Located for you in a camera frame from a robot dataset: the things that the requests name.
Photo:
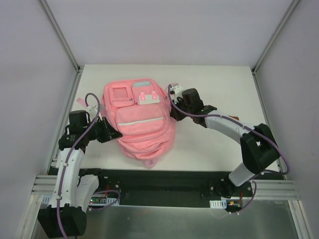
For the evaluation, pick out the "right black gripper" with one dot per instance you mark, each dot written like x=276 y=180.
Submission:
x=176 y=113

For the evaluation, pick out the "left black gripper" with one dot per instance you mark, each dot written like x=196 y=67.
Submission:
x=107 y=130

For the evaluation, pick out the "pink student backpack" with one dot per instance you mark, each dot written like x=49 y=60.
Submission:
x=140 y=110

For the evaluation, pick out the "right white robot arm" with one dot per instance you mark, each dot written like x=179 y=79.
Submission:
x=258 y=147

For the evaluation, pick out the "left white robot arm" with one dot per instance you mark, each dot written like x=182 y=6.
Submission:
x=65 y=215

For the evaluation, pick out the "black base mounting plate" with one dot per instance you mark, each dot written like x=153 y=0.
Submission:
x=185 y=189

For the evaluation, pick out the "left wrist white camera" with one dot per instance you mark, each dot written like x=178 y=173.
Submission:
x=92 y=110

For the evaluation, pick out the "left white cable duct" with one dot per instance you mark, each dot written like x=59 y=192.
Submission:
x=94 y=201

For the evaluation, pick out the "white cable duct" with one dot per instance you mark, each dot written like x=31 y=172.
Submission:
x=94 y=201
x=218 y=204

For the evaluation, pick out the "right white cable duct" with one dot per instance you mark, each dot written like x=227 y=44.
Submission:
x=218 y=204

